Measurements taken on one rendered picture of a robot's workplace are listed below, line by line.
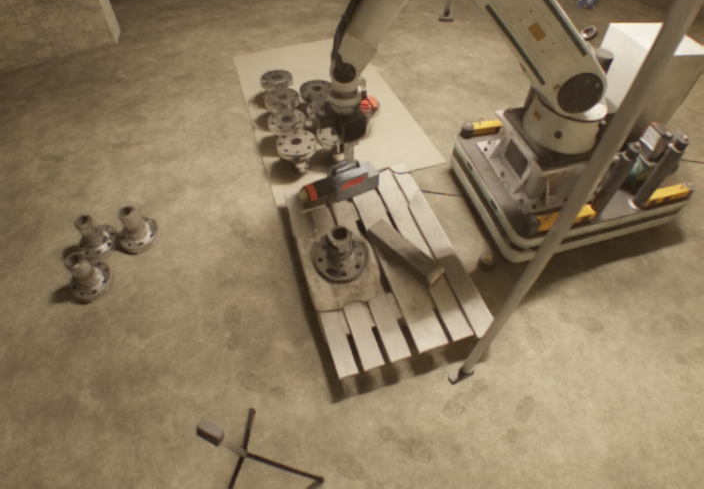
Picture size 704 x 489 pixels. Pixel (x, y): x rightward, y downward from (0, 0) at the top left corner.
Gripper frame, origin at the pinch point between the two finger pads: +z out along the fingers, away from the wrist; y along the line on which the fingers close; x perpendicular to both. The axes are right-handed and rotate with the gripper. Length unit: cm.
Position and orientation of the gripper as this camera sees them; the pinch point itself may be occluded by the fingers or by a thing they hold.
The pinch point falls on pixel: (345, 151)
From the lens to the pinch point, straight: 223.2
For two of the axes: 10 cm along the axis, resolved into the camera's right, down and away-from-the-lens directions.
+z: 0.0, 6.3, 7.8
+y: -4.7, -6.9, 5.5
